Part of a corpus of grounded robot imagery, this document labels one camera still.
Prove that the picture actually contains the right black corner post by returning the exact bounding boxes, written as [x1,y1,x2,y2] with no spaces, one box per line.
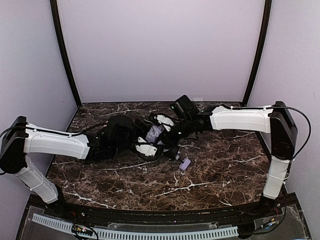
[241,0,272,106]

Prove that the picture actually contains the black front table rail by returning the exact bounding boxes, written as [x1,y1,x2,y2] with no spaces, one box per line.
[27,193,298,227]

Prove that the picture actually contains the lavender folding umbrella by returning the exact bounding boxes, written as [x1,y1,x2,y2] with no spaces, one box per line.
[145,125,191,171]

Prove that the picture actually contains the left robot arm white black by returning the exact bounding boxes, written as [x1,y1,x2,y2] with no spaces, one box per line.
[0,114,165,206]

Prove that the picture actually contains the left black corner post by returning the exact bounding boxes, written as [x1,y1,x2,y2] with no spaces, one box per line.
[49,0,82,108]

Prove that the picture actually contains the black corner post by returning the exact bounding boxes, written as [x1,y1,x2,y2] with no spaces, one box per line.
[49,0,82,108]
[241,0,272,106]

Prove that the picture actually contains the grey slotted cable duct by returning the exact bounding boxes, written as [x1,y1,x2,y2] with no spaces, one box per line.
[31,213,239,240]

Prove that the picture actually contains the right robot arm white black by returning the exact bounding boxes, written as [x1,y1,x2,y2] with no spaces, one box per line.
[158,100,304,200]

